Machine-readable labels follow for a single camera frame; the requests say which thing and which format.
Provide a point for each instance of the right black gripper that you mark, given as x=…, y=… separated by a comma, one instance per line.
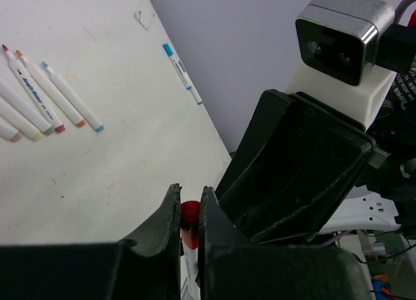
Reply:
x=295, y=164

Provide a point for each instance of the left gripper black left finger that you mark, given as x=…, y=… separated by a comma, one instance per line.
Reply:
x=143, y=265

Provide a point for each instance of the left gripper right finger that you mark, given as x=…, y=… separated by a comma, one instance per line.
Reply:
x=232, y=267

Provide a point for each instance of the white pen red cap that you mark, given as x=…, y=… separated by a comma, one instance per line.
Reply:
x=191, y=262

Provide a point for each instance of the white pen blue cap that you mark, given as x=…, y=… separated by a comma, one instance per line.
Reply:
x=182, y=73

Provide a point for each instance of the white pen magenta tip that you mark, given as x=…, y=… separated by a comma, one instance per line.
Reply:
x=29, y=85

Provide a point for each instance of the white pen light blue tip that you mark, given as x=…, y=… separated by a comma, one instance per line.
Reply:
x=74, y=99

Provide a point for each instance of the white pen grey tip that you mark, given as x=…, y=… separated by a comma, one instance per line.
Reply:
x=25, y=109

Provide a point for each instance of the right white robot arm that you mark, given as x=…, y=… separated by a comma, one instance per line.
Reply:
x=384, y=196

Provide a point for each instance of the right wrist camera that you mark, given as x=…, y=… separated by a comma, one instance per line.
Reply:
x=338, y=42

